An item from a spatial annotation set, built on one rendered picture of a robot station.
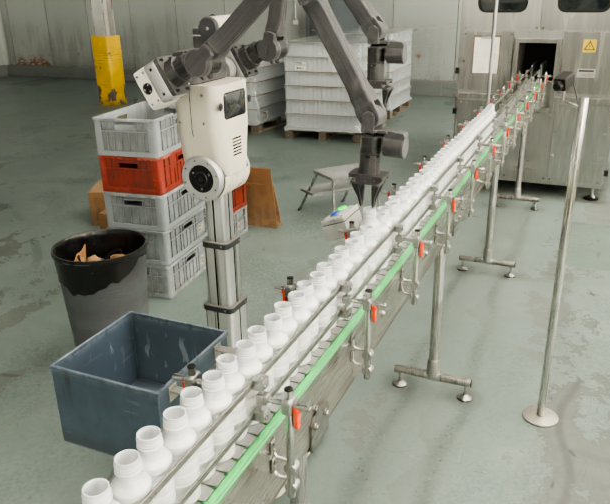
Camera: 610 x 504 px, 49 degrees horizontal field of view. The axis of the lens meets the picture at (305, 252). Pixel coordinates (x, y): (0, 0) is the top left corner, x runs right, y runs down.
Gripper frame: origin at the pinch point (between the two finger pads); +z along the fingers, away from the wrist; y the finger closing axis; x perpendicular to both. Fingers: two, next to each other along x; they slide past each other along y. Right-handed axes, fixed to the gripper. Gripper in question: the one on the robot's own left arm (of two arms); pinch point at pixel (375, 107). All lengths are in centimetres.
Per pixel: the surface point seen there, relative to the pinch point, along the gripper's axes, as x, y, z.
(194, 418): 142, -16, 26
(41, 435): 49, 133, 139
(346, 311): 82, -20, 34
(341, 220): 35.6, -1.0, 28.7
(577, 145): -46, -64, 19
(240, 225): -201, 172, 132
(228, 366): 130, -15, 23
